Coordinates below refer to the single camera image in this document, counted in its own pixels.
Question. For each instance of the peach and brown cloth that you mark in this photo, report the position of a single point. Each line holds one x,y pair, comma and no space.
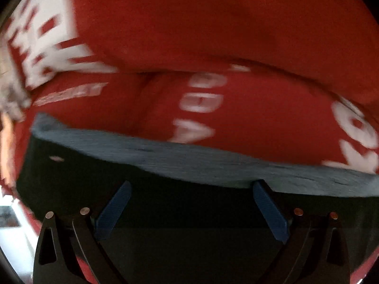
6,151

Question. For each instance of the red pillow with large print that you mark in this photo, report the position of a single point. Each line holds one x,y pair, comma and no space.
44,35

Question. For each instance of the black pants with grey waistband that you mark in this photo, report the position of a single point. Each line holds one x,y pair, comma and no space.
183,210

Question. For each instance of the pale pillow with figure print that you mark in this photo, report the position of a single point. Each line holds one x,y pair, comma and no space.
11,85

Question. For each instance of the red printed pillow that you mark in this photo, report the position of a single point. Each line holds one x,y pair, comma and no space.
222,20

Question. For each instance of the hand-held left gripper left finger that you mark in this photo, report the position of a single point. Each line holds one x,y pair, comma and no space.
114,207

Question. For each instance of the red printed blanket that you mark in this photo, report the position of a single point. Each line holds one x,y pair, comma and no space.
251,115

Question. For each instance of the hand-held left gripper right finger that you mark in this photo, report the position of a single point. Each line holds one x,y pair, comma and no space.
271,210

